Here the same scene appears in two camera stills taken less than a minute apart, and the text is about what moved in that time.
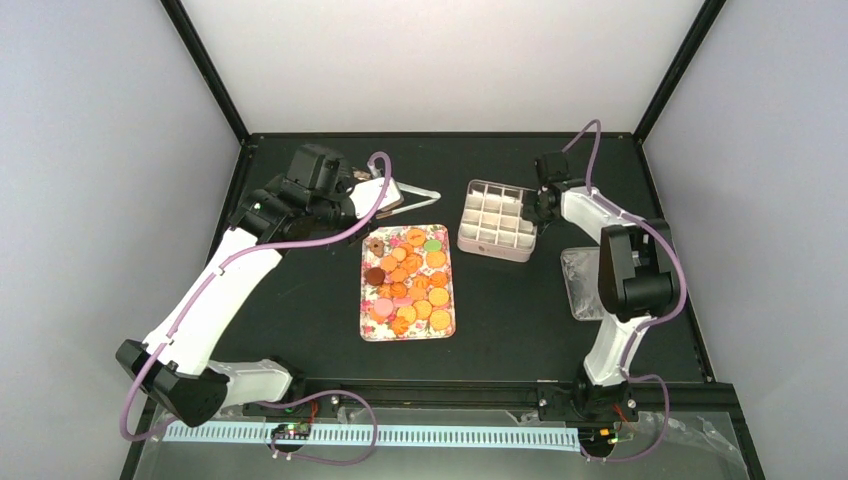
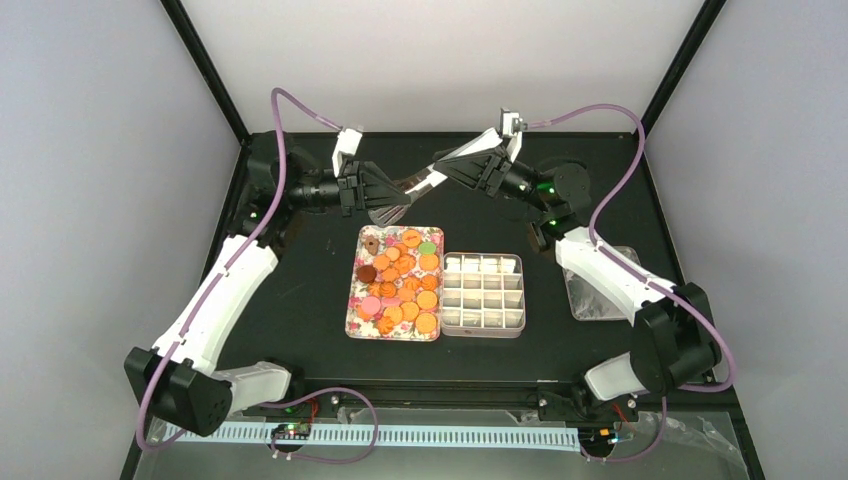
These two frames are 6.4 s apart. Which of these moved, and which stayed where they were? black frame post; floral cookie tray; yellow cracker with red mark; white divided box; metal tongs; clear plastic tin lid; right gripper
Moved: metal tongs; white divided box; right gripper; floral cookie tray
Stayed: yellow cracker with red mark; clear plastic tin lid; black frame post
